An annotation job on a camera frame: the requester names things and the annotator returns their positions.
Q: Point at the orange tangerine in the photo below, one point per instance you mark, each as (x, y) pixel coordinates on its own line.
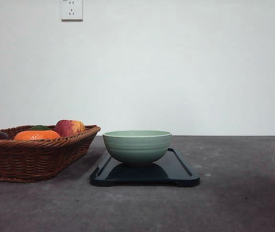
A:
(37, 135)

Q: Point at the red yellow apple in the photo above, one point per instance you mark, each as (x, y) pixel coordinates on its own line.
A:
(70, 127)

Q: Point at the green fruit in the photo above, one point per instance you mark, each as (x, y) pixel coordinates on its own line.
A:
(39, 128)

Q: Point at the green ceramic bowl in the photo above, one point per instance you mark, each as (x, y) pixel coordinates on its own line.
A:
(137, 146)

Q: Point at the dark rectangular tray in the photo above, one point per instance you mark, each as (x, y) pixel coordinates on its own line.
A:
(172, 171)

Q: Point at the white wall socket left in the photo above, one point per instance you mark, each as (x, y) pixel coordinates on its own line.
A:
(71, 11)

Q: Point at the brown wicker basket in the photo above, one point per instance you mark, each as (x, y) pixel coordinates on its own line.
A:
(39, 159)

